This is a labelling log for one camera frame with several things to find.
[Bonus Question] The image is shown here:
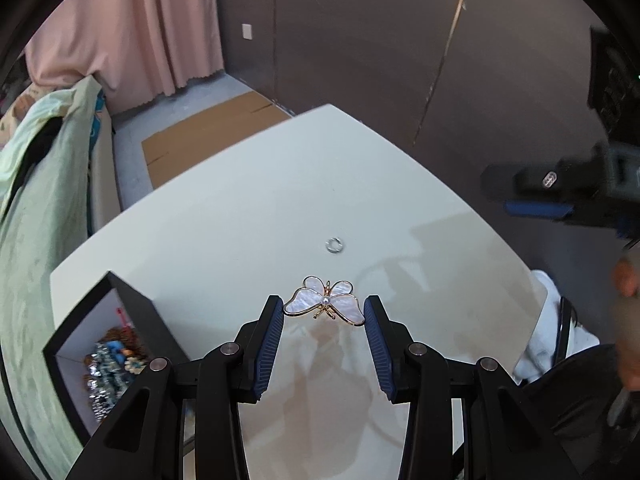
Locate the pearl butterfly brooch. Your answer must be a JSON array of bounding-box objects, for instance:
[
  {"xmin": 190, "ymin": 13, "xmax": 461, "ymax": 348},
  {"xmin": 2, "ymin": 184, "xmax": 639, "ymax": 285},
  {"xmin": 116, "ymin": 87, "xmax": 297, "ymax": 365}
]
[{"xmin": 283, "ymin": 275, "xmax": 364, "ymax": 326}]

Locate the brown bead bracelet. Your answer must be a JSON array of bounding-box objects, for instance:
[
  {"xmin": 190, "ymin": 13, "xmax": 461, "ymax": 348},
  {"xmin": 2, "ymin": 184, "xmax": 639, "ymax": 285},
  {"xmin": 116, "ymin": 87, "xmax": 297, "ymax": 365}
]
[{"xmin": 102, "ymin": 326, "xmax": 149, "ymax": 361}]

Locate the silver charm bracelet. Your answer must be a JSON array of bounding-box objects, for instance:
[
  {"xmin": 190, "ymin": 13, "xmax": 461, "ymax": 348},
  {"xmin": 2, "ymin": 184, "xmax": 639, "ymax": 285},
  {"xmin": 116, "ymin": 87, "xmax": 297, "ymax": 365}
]
[{"xmin": 81, "ymin": 353, "xmax": 137, "ymax": 424}]

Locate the black jewelry box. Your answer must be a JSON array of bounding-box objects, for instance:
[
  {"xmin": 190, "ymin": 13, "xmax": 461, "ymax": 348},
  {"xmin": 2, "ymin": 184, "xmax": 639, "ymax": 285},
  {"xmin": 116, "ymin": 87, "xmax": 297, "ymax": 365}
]
[{"xmin": 43, "ymin": 272, "xmax": 188, "ymax": 444}]

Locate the person right hand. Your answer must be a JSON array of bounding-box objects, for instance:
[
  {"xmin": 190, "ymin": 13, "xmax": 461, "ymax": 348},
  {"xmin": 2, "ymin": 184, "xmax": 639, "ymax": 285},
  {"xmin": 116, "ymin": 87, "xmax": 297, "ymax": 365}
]
[{"xmin": 612, "ymin": 248, "xmax": 640, "ymax": 391}]

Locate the dark wardrobe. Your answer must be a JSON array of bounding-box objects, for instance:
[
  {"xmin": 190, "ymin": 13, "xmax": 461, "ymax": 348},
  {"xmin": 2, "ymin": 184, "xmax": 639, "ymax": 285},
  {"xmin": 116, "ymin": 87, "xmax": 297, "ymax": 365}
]
[{"xmin": 214, "ymin": 0, "xmax": 640, "ymax": 271}]

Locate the white table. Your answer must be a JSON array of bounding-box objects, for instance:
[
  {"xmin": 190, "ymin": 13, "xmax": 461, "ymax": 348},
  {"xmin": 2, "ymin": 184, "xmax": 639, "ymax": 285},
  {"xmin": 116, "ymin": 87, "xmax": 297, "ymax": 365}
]
[{"xmin": 50, "ymin": 105, "xmax": 547, "ymax": 479}]

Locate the flat brown cardboard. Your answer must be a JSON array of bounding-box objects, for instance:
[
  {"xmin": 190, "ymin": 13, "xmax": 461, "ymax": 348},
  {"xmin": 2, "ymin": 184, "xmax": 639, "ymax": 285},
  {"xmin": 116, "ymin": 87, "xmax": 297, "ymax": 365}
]
[{"xmin": 142, "ymin": 91, "xmax": 290, "ymax": 190}]

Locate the light green duvet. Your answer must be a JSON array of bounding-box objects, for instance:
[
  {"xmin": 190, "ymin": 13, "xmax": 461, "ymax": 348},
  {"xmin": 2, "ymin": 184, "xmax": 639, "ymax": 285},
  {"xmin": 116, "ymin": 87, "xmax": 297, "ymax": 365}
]
[{"xmin": 1, "ymin": 77, "xmax": 105, "ymax": 216}]

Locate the bed with green sheet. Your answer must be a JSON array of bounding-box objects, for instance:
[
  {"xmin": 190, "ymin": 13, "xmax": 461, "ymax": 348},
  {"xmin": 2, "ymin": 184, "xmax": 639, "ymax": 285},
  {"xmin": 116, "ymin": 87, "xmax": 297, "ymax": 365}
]
[{"xmin": 0, "ymin": 75, "xmax": 124, "ymax": 480}]

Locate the printed pillow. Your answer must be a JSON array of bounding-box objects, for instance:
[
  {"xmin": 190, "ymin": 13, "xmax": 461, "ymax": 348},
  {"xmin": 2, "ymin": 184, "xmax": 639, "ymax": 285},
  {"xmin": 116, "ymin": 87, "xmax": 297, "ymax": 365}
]
[{"xmin": 0, "ymin": 84, "xmax": 52, "ymax": 148}]

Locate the white wall outlet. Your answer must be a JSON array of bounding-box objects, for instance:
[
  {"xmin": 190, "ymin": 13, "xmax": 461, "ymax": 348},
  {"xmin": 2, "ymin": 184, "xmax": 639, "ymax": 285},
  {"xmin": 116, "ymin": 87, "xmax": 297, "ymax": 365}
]
[{"xmin": 242, "ymin": 24, "xmax": 253, "ymax": 40}]

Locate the pink curtain near wall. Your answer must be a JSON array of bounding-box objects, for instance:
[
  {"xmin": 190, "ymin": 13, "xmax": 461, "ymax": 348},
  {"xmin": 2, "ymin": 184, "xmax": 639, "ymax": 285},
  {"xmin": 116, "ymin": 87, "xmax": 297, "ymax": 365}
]
[{"xmin": 25, "ymin": 0, "xmax": 224, "ymax": 114}]

